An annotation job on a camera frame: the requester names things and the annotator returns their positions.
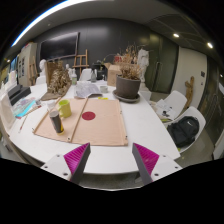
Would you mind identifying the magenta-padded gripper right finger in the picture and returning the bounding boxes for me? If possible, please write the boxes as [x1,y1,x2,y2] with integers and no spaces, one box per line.
[131,142,183,186]

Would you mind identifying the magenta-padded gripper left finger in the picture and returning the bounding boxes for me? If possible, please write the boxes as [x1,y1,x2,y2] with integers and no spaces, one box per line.
[40,142,92,185]

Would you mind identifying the clear bottle with dark label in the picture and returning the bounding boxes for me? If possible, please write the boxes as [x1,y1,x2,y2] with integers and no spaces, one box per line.
[49,100,65,135]

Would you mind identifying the light wooden drawing board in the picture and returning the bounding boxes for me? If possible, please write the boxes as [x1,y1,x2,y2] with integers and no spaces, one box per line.
[32,96,129,147]

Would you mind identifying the flat round red coaster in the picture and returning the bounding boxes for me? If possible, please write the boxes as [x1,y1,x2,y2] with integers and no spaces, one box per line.
[81,111,97,121]

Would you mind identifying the black backpack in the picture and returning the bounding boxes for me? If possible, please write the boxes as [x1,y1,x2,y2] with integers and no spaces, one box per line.
[167,115,200,148]

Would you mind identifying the yellow-green mug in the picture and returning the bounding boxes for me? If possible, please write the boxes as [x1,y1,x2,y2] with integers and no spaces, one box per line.
[57,99,72,119]

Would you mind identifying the loose white papers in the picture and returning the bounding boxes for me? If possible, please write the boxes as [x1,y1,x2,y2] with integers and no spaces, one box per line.
[155,98,174,119]

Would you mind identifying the grey plant saucer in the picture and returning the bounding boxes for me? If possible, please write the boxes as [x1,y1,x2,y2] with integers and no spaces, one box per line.
[112,89,141,103]

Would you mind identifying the thin pencil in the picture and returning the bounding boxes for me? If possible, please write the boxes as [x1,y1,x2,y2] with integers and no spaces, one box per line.
[18,114,28,134]

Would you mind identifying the white plastic chair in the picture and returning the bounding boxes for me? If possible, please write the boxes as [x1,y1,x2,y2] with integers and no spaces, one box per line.
[35,75,47,86]
[79,68,93,82]
[151,89,188,121]
[166,105,207,154]

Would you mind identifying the colourful picture book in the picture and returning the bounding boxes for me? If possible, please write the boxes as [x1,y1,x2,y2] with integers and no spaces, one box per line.
[12,96,38,118]

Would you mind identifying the dried plant in grey pot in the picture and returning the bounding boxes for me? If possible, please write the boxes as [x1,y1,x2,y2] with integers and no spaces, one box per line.
[115,44,143,100]

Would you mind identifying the brown carved relief sculpture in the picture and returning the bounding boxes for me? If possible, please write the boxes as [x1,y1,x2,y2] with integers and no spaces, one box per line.
[40,60,73,102]

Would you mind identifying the white glue bottle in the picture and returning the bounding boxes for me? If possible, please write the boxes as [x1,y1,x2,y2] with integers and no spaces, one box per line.
[70,68,78,86]

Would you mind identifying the wooden figure sculpture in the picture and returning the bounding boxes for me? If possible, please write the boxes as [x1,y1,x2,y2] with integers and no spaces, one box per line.
[184,76,195,109]

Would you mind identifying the white canvas panel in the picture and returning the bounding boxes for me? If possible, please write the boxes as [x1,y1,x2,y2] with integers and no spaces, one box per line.
[0,93,16,131]

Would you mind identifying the black flat boxes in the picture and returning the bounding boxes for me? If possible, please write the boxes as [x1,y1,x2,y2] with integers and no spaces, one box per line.
[7,83,32,106]

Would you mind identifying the cardboard box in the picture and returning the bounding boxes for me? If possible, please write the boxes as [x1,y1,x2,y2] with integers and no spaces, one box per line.
[104,63,123,88]

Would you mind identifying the wooden easel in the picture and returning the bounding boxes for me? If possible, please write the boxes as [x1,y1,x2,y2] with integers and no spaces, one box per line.
[72,49,90,78]
[28,55,38,86]

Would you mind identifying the white plaster statue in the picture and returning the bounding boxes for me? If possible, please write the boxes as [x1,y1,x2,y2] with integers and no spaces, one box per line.
[137,48,150,84]

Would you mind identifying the white plaster bust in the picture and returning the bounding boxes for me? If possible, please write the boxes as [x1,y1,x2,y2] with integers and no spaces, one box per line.
[39,58,48,78]

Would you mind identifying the white cabinet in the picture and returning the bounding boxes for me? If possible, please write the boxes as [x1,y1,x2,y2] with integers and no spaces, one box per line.
[17,42,38,88]

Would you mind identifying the ceiling strip light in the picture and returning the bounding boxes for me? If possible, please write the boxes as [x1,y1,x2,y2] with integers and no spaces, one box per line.
[11,0,98,48]

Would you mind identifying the black wall screen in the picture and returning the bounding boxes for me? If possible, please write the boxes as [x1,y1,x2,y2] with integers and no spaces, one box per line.
[39,31,80,62]

